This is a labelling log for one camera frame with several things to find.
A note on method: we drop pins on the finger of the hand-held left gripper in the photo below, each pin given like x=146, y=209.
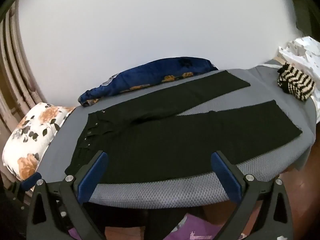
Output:
x=30, y=180

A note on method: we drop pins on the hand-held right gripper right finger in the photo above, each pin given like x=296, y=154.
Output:
x=225, y=177

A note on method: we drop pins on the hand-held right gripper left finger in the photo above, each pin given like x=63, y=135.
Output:
x=92, y=176

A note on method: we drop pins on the black pants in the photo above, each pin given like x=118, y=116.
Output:
x=162, y=142

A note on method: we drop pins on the white floral pillow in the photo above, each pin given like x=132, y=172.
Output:
x=32, y=135

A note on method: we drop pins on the grey textured mattress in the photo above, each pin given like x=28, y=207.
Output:
x=150, y=190

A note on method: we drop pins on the person's purple printed clothing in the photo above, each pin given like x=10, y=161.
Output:
x=185, y=230

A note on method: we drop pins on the beige ribbed headboard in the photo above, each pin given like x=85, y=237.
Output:
x=12, y=80

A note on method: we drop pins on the blue floral blanket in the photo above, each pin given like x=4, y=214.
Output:
x=140, y=75

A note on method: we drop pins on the black and cream striped knit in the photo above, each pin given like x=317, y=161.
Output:
x=297, y=85

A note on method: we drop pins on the white printed cloth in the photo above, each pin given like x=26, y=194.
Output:
x=305, y=52

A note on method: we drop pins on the dark green curtain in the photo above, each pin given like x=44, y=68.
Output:
x=307, y=17

